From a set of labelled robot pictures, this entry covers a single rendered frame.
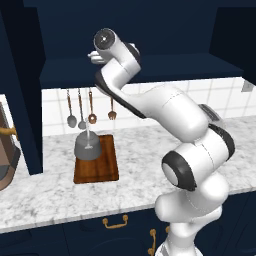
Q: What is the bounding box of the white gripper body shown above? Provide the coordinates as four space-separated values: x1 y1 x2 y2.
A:
87 50 108 65

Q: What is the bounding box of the wooden tray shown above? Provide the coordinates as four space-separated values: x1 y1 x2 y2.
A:
72 133 120 185

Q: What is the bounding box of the dark blue base cabinet door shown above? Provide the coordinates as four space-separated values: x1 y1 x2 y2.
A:
0 222 70 256
199 191 256 256

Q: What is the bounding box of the copper hanging fork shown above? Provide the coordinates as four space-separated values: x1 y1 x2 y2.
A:
107 96 118 121

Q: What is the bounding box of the copper hanging spoon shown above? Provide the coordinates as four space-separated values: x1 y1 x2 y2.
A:
87 87 98 125

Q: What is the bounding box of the grey hanging spoon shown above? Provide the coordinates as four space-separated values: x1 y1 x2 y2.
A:
65 88 78 129

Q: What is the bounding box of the grey hanging ladle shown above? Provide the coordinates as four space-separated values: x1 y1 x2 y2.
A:
77 87 88 131

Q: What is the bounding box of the dark blue drawer front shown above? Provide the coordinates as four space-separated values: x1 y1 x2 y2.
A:
62 210 161 256

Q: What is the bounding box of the dark blue wall cabinet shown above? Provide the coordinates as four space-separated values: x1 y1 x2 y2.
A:
23 0 256 90

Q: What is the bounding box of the grey kettle with thin handle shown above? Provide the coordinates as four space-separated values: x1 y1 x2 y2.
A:
73 119 103 162

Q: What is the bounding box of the grey wall outlet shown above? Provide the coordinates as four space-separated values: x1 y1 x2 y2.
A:
241 79 255 93

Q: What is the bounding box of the gold drawer handle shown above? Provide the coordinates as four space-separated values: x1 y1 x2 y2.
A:
102 214 130 230

